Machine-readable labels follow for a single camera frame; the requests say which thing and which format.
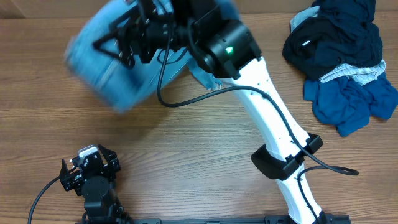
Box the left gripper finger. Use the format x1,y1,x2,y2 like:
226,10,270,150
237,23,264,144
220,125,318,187
59,159,70,180
98,144,117,168

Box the light blue denim jeans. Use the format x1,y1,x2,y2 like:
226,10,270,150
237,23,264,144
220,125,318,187
65,0,240,113

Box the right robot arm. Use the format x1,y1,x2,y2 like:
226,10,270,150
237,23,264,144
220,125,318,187
93,1,326,223

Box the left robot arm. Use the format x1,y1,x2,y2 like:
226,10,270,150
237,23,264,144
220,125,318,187
59,144,132,223

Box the black garment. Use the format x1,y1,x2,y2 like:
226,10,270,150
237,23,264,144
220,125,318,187
282,0,383,80

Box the dark blue shirt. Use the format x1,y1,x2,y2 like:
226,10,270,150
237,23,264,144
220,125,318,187
303,73,397,137

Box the white grey striped cloth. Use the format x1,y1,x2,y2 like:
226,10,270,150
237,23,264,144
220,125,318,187
319,60,386,86

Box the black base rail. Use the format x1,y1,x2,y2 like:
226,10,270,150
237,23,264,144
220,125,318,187
74,214,351,224

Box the cardboard wall panel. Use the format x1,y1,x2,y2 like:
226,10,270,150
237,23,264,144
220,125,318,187
0,0,398,19

